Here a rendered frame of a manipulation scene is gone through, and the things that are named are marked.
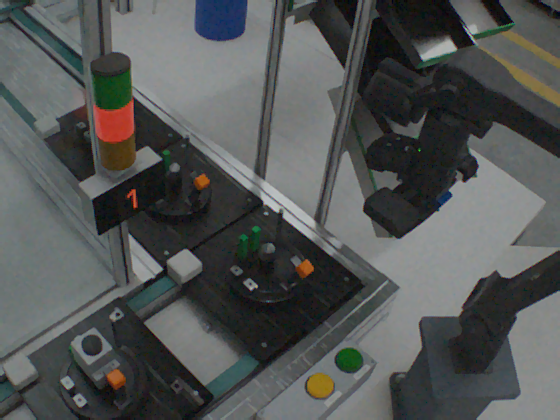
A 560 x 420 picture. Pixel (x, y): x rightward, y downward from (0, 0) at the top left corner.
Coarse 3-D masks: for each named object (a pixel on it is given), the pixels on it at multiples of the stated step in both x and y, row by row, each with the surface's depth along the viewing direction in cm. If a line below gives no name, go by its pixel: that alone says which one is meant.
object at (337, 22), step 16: (320, 0) 99; (336, 0) 102; (352, 0) 105; (320, 16) 100; (336, 16) 97; (352, 16) 106; (320, 32) 102; (336, 32) 99; (384, 32) 107; (336, 48) 100; (368, 48) 104; (384, 48) 106; (400, 48) 105; (368, 64) 103; (400, 64) 106; (368, 80) 97; (384, 128) 98; (400, 128) 100; (416, 128) 102
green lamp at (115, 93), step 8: (128, 72) 69; (96, 80) 68; (104, 80) 68; (112, 80) 68; (120, 80) 68; (128, 80) 70; (96, 88) 69; (104, 88) 68; (112, 88) 69; (120, 88) 69; (128, 88) 70; (96, 96) 70; (104, 96) 69; (112, 96) 69; (120, 96) 70; (128, 96) 71; (96, 104) 71; (104, 104) 70; (112, 104) 70; (120, 104) 71; (128, 104) 72
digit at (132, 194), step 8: (128, 184) 80; (136, 184) 82; (144, 184) 83; (120, 192) 80; (128, 192) 81; (136, 192) 83; (144, 192) 84; (120, 200) 81; (128, 200) 82; (136, 200) 84; (144, 200) 85; (120, 208) 82; (128, 208) 83; (136, 208) 85; (120, 216) 83
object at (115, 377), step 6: (108, 372) 80; (114, 372) 78; (120, 372) 78; (108, 378) 78; (114, 378) 78; (120, 378) 78; (114, 384) 77; (120, 384) 78; (114, 390) 80; (120, 390) 80; (120, 396) 81; (126, 396) 82; (120, 402) 82
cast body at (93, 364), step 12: (84, 336) 80; (96, 336) 80; (84, 348) 78; (96, 348) 78; (108, 348) 80; (84, 360) 78; (96, 360) 78; (108, 360) 81; (96, 372) 80; (96, 384) 81
